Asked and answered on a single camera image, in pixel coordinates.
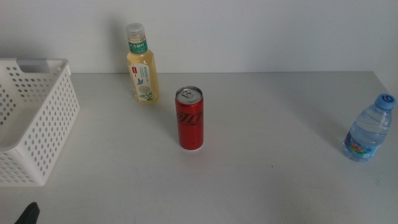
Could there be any red cola can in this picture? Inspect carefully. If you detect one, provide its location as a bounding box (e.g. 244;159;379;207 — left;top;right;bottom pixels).
175;86;205;151

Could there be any yellow tea bottle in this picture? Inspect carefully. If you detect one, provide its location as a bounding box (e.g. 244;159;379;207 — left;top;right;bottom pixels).
126;22;160;105

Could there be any clear water bottle blue cap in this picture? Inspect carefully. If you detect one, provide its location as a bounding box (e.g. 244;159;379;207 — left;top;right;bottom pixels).
343;93;397;162

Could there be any white perforated plastic basket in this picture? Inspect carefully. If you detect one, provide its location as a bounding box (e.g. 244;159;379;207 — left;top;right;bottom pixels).
0;57;81;187

